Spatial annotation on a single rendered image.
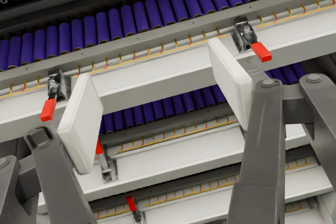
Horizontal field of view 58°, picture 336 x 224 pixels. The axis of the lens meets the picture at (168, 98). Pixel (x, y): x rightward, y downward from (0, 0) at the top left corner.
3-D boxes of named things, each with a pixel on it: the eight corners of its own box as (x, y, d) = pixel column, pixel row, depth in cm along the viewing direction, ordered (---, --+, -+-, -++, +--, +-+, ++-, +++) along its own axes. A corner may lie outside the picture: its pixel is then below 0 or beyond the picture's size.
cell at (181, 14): (181, -2, 49) (191, 25, 46) (170, 1, 49) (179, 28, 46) (179, -11, 48) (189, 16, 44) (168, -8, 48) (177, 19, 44)
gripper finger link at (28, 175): (67, 190, 14) (6, 206, 14) (83, 130, 19) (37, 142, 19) (53, 166, 13) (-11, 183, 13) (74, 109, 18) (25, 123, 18)
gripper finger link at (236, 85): (237, 82, 14) (252, 78, 14) (206, 39, 20) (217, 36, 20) (245, 133, 16) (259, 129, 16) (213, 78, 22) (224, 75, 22)
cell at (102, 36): (108, 19, 50) (112, 47, 46) (98, 22, 50) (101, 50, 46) (105, 10, 48) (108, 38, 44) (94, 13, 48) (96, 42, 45)
